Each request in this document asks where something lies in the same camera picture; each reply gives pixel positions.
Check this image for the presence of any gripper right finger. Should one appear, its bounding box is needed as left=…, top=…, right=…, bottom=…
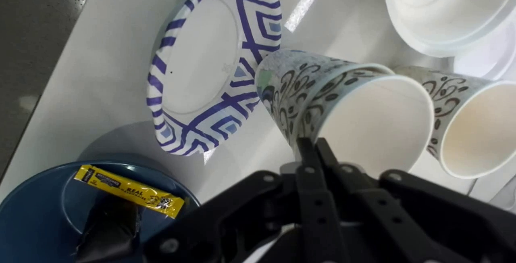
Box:
left=316, top=137, right=516, bottom=263

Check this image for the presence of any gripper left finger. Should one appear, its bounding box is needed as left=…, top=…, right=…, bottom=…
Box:
left=143, top=137, right=350, bottom=263

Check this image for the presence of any patterned paper cup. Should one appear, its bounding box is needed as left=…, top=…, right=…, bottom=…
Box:
left=393, top=65, right=516, bottom=180
left=254, top=49, right=395, bottom=150
left=300, top=67, right=435, bottom=179

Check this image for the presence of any white plate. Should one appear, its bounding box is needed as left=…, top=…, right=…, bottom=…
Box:
left=454, top=21, right=516, bottom=81

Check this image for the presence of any yellow sachet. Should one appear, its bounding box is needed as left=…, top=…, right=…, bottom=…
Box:
left=74, top=165, right=185, bottom=219

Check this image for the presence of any blue patterned paper plate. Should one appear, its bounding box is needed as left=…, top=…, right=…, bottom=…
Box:
left=146, top=0, right=283, bottom=157

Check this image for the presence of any black wrapper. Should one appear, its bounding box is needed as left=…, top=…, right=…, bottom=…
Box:
left=76, top=196, right=142, bottom=263

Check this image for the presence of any white bowl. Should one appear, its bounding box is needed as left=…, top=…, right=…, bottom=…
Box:
left=383, top=0, right=516, bottom=58

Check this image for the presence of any dark blue plate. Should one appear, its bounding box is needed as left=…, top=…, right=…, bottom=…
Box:
left=0, top=161, right=202, bottom=263

